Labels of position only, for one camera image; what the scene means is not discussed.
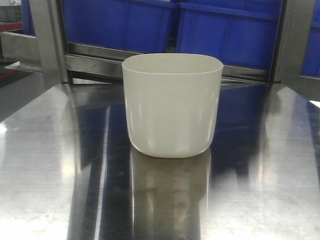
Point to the white plastic bin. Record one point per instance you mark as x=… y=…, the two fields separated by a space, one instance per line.
x=171 y=102

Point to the blue crate behind left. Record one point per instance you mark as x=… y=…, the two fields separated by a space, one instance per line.
x=133 y=25

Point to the blue crate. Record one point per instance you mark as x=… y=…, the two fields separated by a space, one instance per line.
x=237 y=32
x=311 y=63
x=133 y=25
x=27 y=20

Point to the blue crate behind right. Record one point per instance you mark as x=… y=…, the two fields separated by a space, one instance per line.
x=237 y=32

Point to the blue crate far right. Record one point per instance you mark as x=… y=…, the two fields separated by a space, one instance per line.
x=311 y=63

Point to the blue crate far left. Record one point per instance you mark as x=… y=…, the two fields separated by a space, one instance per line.
x=27 y=20

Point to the stainless steel shelf frame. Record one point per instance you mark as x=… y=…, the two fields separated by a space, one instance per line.
x=60 y=60

